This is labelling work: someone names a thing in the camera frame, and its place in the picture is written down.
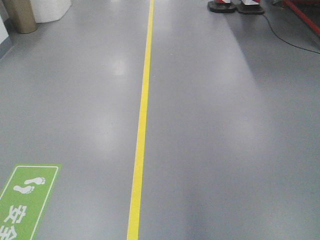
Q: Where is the red white traffic cone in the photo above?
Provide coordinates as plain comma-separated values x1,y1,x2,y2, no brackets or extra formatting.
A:
207,0,237,13

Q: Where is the white foam block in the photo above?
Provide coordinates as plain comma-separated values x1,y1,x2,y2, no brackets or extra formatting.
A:
30,0,72,23

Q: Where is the cardboard tube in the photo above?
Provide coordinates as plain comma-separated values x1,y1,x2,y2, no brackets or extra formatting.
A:
4,0,38,34

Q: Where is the grey floor cable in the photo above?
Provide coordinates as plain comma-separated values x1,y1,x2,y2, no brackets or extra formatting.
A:
262,12,320,55

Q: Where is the red conveyor frame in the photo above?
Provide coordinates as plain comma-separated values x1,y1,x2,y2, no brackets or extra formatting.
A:
282,0,320,37

